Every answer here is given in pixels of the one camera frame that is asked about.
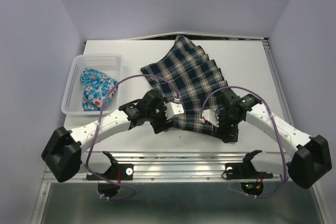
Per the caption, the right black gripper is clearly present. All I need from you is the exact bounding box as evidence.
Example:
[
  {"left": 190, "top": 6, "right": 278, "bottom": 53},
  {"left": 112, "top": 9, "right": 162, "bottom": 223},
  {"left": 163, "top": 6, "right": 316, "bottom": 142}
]
[{"left": 212, "top": 111, "right": 242, "bottom": 143}]

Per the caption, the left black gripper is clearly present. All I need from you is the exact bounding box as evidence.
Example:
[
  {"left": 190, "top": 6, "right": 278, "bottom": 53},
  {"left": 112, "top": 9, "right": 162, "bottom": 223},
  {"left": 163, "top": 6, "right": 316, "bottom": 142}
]
[{"left": 145, "top": 96, "right": 175, "bottom": 133}]

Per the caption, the navy plaid skirt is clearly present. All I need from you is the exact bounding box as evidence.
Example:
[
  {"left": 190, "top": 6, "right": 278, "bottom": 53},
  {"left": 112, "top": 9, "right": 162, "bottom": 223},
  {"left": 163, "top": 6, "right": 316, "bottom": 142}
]
[{"left": 140, "top": 35, "right": 228, "bottom": 136}]

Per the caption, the blue floral skirt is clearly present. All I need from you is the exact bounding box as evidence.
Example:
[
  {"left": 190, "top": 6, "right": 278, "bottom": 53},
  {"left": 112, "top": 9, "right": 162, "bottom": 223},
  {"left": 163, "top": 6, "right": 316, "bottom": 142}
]
[{"left": 80, "top": 68, "right": 118, "bottom": 111}]

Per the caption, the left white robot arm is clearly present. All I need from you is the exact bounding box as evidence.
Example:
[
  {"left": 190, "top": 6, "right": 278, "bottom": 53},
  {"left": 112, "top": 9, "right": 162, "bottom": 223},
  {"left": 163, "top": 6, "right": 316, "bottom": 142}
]
[{"left": 41, "top": 90, "right": 184, "bottom": 183}]

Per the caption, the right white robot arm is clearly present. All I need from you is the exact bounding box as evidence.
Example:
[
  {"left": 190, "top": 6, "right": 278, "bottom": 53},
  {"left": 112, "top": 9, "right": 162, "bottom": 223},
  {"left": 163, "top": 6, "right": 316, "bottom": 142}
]
[{"left": 217, "top": 89, "right": 332, "bottom": 189}]

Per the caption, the white plastic basket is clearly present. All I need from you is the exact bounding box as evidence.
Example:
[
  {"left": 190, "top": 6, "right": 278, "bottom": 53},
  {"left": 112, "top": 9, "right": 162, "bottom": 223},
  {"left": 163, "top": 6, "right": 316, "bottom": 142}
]
[{"left": 61, "top": 54, "right": 123, "bottom": 116}]

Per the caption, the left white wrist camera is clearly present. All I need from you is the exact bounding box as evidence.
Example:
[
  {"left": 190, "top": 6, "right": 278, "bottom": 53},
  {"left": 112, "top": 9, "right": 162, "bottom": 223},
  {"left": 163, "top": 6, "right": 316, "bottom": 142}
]
[{"left": 164, "top": 102, "right": 184, "bottom": 120}]

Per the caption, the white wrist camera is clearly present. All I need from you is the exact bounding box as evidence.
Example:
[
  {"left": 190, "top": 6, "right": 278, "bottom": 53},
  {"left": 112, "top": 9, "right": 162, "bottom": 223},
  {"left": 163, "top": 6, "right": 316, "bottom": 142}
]
[
  {"left": 164, "top": 102, "right": 184, "bottom": 120},
  {"left": 199, "top": 109, "right": 219, "bottom": 127}
]

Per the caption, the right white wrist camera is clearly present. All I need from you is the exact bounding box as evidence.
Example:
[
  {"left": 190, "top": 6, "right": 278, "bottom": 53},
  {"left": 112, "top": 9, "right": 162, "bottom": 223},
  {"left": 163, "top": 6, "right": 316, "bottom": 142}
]
[{"left": 199, "top": 109, "right": 219, "bottom": 127}]

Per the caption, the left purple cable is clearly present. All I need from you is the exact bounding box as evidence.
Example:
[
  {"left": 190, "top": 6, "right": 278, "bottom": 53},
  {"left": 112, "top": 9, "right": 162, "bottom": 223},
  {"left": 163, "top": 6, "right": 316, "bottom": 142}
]
[{"left": 85, "top": 74, "right": 182, "bottom": 200}]

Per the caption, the aluminium mounting rail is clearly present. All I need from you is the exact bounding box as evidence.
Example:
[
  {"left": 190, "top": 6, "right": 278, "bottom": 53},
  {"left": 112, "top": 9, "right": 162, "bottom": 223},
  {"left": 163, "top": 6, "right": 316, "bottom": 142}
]
[{"left": 41, "top": 152, "right": 320, "bottom": 184}]

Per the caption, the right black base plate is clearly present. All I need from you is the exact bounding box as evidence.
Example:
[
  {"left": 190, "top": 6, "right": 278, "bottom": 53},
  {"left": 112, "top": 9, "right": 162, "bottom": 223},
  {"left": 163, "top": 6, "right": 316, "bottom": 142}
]
[{"left": 222, "top": 163, "right": 274, "bottom": 180}]

